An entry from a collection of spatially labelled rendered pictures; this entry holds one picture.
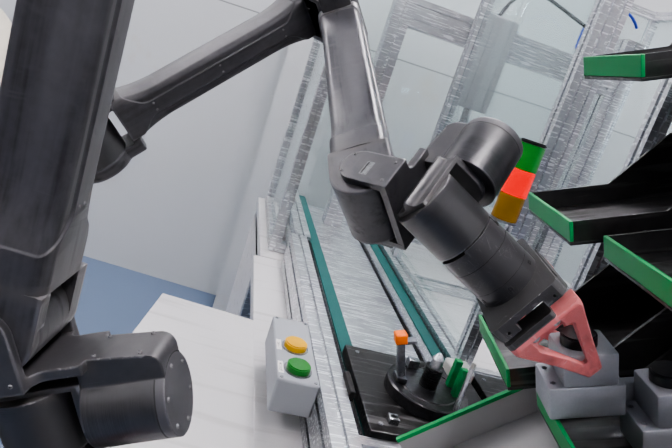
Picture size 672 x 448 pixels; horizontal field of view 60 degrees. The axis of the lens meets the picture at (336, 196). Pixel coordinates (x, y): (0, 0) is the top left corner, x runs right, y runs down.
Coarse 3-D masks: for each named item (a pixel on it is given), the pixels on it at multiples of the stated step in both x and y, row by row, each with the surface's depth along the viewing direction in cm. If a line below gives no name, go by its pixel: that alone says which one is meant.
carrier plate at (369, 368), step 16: (352, 352) 103; (368, 352) 104; (352, 368) 97; (368, 368) 99; (384, 368) 101; (368, 384) 94; (368, 400) 89; (384, 400) 91; (480, 400) 100; (368, 416) 85; (384, 416) 86; (400, 416) 88; (416, 416) 89; (368, 432) 82; (384, 432) 82; (400, 432) 84
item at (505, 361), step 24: (600, 288) 69; (624, 288) 68; (600, 312) 69; (624, 312) 69; (648, 312) 69; (624, 336) 65; (648, 336) 56; (504, 360) 59; (528, 360) 62; (624, 360) 57; (648, 360) 57; (528, 384) 58
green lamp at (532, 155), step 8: (528, 144) 105; (528, 152) 105; (536, 152) 105; (544, 152) 106; (520, 160) 106; (528, 160) 105; (536, 160) 105; (520, 168) 106; (528, 168) 105; (536, 168) 106
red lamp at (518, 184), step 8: (512, 176) 107; (520, 176) 106; (528, 176) 106; (504, 184) 108; (512, 184) 107; (520, 184) 106; (528, 184) 106; (512, 192) 107; (520, 192) 106; (528, 192) 108
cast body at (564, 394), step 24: (552, 336) 51; (576, 336) 49; (600, 336) 50; (600, 360) 48; (552, 384) 49; (576, 384) 48; (600, 384) 48; (624, 384) 48; (552, 408) 49; (576, 408) 49; (600, 408) 49; (624, 408) 49
